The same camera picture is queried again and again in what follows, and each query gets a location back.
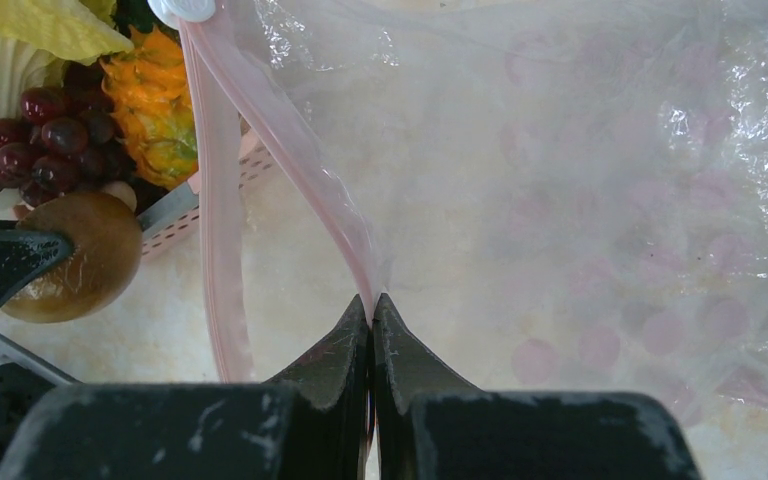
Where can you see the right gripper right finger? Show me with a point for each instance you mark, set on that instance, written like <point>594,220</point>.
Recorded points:
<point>434,424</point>

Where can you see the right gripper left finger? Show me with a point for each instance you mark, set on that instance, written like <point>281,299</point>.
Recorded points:
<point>309,421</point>

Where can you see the brown mushroom toy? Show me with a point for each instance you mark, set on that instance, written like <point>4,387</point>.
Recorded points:
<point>107,247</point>

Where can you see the dark red grape bunch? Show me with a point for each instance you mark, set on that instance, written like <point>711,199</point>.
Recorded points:
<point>64,140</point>

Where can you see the clear zip top bag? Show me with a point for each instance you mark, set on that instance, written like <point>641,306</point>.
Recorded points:
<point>554,194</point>

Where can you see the yellow napa cabbage toy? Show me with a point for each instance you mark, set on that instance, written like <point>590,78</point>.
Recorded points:
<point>38,38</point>

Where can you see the orange spiky fruit toy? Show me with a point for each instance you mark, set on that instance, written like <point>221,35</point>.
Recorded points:
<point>148,86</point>

